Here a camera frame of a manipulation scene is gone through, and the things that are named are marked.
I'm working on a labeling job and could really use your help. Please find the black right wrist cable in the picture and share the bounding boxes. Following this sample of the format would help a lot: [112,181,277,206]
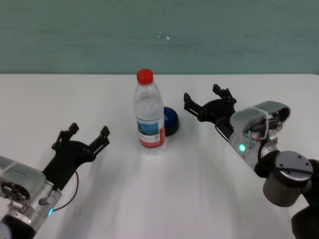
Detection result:
[214,116,235,140]

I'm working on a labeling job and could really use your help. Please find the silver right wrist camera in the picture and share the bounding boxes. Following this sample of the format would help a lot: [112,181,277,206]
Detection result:
[229,100,292,136]

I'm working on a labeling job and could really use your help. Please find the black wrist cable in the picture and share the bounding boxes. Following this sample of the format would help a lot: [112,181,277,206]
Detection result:
[214,116,235,140]
[50,170,80,213]

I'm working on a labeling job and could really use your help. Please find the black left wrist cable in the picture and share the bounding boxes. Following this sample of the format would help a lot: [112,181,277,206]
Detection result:
[50,170,80,213]

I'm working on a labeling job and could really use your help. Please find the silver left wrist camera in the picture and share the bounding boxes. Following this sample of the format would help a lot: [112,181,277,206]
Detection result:
[0,155,45,201]

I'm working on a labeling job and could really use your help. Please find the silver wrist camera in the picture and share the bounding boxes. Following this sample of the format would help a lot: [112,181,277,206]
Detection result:
[229,100,292,136]
[0,155,45,201]

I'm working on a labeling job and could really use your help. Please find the blue push button black base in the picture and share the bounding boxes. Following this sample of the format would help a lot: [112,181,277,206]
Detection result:
[162,106,180,137]

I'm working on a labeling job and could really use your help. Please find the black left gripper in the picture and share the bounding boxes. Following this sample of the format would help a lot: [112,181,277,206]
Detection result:
[41,122,111,193]

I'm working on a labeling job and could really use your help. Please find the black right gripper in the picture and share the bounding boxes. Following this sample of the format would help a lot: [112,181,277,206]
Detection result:
[183,83,237,140]

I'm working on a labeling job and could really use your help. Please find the clear water bottle red cap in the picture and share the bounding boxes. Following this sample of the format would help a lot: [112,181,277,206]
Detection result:
[133,68,166,156]

